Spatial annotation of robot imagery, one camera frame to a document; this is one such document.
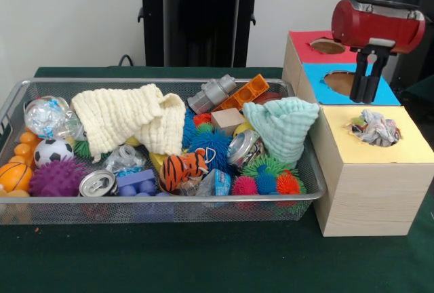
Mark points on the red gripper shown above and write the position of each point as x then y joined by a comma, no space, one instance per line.
373,28

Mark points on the colourful printed paper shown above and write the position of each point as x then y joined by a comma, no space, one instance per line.
376,128

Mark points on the light blue muslin cloth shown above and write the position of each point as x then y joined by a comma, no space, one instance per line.
285,127

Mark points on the rainbow spiky caterpillar toy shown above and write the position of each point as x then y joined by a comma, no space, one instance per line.
268,182

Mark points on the cream muslin cloth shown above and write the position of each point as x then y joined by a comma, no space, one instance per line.
118,116

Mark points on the wooden box with three holes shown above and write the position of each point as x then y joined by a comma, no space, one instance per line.
373,198

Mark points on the green covered side table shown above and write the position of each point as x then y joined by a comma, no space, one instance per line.
424,93

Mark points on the green spiky ball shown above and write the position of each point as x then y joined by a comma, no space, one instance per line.
257,167

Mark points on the tiger plush toy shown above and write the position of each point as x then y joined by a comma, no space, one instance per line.
179,171

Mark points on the purple toy brick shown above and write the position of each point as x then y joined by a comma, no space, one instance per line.
137,184

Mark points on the silver drink can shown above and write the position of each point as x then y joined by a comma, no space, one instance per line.
98,184

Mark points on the black white soccer ball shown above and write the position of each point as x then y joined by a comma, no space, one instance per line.
52,152

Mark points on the crushed plastic water bottle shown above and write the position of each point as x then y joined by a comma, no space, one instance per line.
45,116

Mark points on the purple knobbly ball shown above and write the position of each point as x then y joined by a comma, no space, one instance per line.
56,179

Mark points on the orange toy basketball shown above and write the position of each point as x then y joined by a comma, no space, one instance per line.
13,176

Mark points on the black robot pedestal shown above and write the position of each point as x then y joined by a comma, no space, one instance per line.
200,18

